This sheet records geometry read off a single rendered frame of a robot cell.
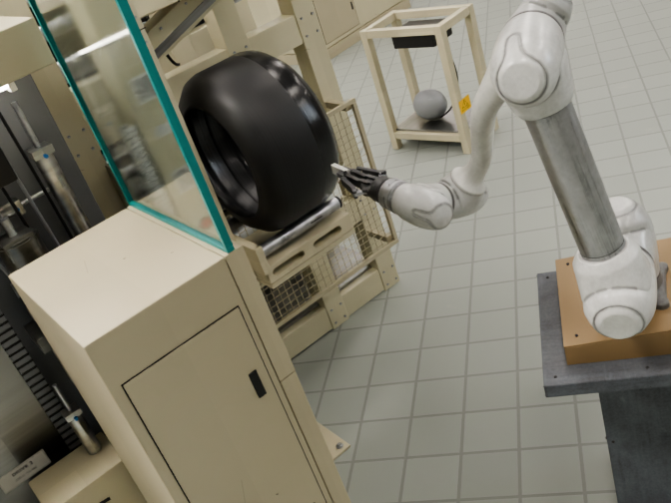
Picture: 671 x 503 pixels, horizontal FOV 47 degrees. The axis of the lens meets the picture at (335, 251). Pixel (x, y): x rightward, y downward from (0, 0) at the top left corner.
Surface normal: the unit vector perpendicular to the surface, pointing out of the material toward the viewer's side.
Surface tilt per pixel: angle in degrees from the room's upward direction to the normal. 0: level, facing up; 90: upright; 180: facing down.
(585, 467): 0
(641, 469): 90
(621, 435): 90
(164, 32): 90
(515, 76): 87
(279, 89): 46
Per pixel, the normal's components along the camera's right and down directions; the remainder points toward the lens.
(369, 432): -0.29, -0.82
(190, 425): 0.60, 0.24
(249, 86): 0.10, -0.54
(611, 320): -0.24, 0.68
